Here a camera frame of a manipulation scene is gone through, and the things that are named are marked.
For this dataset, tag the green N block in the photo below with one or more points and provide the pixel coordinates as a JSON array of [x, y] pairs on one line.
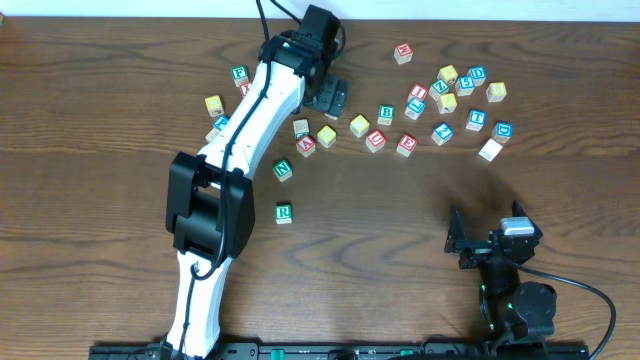
[[283, 170]]

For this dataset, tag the green Z block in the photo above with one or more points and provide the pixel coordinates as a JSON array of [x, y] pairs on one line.
[[437, 89]]

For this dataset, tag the yellow C block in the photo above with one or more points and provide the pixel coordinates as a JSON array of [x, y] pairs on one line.
[[359, 125]]

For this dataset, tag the red Y block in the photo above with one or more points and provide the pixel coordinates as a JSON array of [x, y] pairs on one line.
[[244, 88]]

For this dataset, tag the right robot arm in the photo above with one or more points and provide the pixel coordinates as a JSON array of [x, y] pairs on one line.
[[519, 313]]

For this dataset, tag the blue d block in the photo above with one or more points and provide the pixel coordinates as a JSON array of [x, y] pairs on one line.
[[502, 132], [478, 75]]

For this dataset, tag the plain wood block green side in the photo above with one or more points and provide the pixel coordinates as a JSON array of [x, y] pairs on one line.
[[301, 128]]

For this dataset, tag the yellow block middle right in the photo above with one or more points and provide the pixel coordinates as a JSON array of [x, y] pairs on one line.
[[446, 103]]

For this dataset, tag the plain wood block right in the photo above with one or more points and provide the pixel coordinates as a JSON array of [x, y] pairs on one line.
[[490, 150]]

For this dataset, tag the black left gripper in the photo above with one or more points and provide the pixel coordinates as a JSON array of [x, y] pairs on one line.
[[329, 98]]

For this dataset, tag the blue T block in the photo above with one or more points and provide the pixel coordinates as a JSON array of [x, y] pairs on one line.
[[476, 120]]

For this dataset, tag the red E block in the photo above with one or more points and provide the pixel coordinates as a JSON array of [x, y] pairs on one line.
[[406, 145]]

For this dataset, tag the yellow J block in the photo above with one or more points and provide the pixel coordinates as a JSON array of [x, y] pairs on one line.
[[326, 136]]

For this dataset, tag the green B block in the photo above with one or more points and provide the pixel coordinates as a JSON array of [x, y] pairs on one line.
[[386, 115]]

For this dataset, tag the blue L block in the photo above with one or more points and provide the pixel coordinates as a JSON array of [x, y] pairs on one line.
[[415, 108]]

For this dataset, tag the yellow block far left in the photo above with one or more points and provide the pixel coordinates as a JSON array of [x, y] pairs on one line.
[[214, 106]]

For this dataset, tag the blue 2 block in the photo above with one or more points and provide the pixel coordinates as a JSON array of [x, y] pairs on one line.
[[442, 133]]

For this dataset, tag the green F block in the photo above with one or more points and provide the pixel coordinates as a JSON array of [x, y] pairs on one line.
[[240, 75]]

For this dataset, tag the green R block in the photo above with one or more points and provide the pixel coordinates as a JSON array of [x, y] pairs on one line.
[[283, 214]]

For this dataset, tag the red H block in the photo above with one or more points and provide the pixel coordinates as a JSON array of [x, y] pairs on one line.
[[403, 53]]

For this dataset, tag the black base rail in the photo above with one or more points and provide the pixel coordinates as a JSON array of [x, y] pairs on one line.
[[438, 349]]

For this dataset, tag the yellow block upper right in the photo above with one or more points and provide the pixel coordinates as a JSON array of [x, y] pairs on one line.
[[448, 74]]

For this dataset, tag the plain wood block red side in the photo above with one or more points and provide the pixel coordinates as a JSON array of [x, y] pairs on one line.
[[213, 133]]

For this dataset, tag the red U block lower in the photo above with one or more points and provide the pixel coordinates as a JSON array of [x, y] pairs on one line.
[[375, 141]]

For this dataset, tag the yellow 8 block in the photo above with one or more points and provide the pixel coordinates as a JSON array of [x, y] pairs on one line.
[[496, 92]]

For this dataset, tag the blue P block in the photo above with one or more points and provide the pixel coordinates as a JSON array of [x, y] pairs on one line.
[[221, 122]]

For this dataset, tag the blue D block upper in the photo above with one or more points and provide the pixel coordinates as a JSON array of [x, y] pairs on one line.
[[478, 75]]

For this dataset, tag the blue 5 block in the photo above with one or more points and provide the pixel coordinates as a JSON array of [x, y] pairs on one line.
[[464, 86]]

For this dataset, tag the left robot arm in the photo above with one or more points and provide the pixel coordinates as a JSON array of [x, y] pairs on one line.
[[210, 203]]

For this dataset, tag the red I block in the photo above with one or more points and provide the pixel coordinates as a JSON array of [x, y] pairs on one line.
[[418, 92]]

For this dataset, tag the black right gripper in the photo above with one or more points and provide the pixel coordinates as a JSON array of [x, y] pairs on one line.
[[481, 249]]

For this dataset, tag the blue D block lower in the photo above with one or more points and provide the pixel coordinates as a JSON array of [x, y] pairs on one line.
[[502, 132]]

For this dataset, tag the red A block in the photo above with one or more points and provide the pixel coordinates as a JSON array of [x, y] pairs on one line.
[[306, 145]]

